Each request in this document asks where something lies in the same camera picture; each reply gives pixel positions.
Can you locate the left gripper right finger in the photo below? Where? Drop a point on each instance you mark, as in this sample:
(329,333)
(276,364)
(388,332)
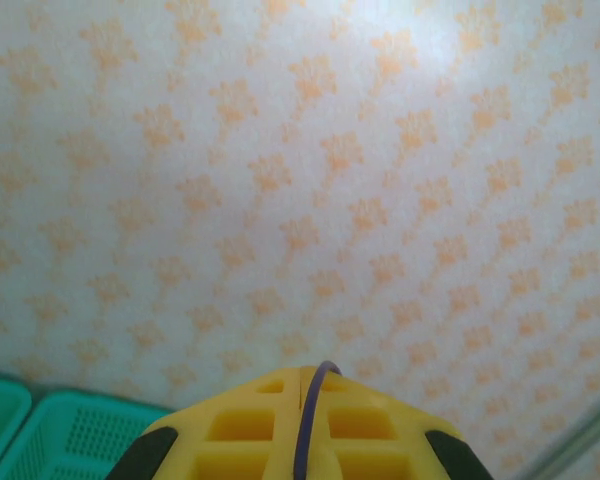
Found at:
(370,430)

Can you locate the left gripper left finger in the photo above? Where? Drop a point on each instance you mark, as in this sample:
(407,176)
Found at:
(240,430)

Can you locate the aluminium frame corner post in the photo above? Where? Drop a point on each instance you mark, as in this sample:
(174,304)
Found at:
(595,432)

